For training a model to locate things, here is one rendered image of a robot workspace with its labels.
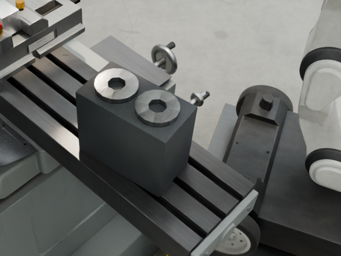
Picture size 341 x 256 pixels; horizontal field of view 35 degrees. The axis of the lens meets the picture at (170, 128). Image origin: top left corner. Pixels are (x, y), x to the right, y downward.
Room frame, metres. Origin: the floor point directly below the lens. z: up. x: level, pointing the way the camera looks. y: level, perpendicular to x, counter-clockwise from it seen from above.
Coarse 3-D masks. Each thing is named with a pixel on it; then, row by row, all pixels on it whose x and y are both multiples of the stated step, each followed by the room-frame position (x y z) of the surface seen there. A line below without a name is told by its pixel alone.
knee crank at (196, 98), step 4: (196, 92) 1.36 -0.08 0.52; (200, 92) 1.39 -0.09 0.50; (204, 92) 1.39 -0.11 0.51; (208, 92) 1.41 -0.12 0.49; (192, 96) 1.36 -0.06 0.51; (196, 96) 1.35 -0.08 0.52; (200, 96) 1.35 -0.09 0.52; (204, 96) 1.38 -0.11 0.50; (208, 96) 1.40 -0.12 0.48; (192, 100) 1.34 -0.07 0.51; (196, 100) 1.35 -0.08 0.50; (200, 100) 1.34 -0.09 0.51; (196, 104) 1.35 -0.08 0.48; (200, 104) 1.34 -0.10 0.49
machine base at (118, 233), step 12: (120, 216) 1.02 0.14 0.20; (108, 228) 0.96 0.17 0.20; (120, 228) 0.97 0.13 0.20; (132, 228) 0.98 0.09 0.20; (96, 240) 0.91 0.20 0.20; (108, 240) 0.92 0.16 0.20; (120, 240) 0.92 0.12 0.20; (132, 240) 0.93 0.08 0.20; (144, 240) 0.95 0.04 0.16; (84, 252) 0.86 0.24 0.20; (96, 252) 0.86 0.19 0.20; (108, 252) 0.87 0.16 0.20; (120, 252) 0.88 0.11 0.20; (132, 252) 0.90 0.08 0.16; (144, 252) 0.93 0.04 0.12
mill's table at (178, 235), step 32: (32, 64) 1.00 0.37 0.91; (64, 64) 1.02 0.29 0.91; (0, 96) 0.88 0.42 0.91; (32, 96) 0.90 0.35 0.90; (64, 96) 0.92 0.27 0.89; (32, 128) 0.81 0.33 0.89; (64, 128) 0.80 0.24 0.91; (64, 160) 0.74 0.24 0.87; (96, 160) 0.72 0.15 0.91; (192, 160) 0.76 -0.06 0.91; (96, 192) 0.68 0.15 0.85; (128, 192) 0.65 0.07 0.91; (192, 192) 0.68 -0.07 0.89; (224, 192) 0.68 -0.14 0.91; (256, 192) 0.70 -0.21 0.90; (160, 224) 0.58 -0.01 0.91; (192, 224) 0.60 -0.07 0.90; (224, 224) 0.61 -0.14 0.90
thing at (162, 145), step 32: (96, 96) 0.74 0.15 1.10; (128, 96) 0.74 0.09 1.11; (160, 96) 0.75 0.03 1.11; (96, 128) 0.72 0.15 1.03; (128, 128) 0.68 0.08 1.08; (160, 128) 0.68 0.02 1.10; (192, 128) 0.74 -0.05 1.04; (128, 160) 0.68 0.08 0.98; (160, 160) 0.64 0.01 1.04; (160, 192) 0.65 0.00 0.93
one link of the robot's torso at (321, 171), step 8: (320, 160) 0.97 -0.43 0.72; (328, 160) 0.96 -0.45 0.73; (312, 168) 0.96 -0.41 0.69; (320, 168) 0.95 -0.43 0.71; (328, 168) 0.94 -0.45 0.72; (336, 168) 0.94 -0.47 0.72; (312, 176) 0.96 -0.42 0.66; (320, 176) 0.94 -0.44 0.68; (328, 176) 0.94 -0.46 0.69; (336, 176) 0.93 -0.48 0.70; (320, 184) 0.95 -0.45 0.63; (328, 184) 0.94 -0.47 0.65; (336, 184) 0.93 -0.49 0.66
